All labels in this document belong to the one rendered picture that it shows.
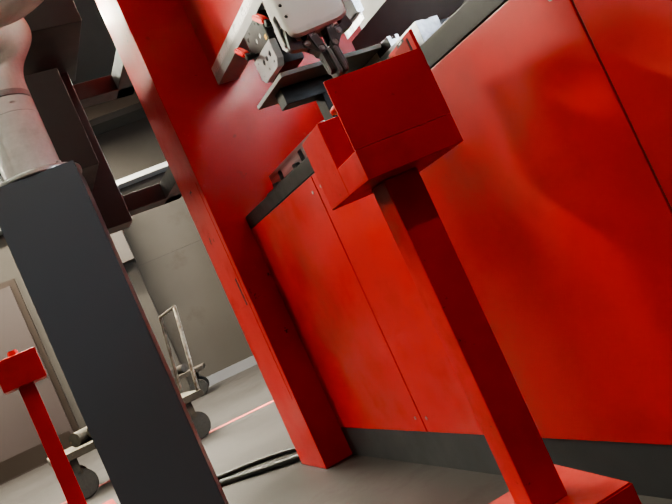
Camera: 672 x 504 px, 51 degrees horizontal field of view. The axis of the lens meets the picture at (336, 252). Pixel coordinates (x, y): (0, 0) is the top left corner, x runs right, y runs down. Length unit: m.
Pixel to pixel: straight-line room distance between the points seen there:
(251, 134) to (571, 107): 1.58
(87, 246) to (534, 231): 0.87
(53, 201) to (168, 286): 7.56
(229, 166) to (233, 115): 0.19
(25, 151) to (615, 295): 1.16
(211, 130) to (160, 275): 6.68
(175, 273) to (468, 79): 7.99
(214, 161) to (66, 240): 1.02
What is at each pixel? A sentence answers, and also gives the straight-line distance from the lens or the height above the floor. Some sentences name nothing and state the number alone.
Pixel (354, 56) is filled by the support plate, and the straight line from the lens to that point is 1.63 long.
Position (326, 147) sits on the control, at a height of 0.74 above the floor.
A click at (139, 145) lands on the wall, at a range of 9.40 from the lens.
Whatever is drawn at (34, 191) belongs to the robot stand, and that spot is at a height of 0.97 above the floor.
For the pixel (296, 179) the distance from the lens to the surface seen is 1.93.
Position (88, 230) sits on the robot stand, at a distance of 1.51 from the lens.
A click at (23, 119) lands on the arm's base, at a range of 1.62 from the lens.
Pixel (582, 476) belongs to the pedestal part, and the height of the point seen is 0.12.
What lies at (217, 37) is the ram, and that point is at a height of 1.44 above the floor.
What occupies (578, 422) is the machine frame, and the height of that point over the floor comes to 0.14.
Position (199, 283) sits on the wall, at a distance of 9.06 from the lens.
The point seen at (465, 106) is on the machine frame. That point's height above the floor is 0.74.
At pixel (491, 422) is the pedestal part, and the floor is 0.27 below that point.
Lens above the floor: 0.55
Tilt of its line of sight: 2 degrees up
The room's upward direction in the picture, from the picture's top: 24 degrees counter-clockwise
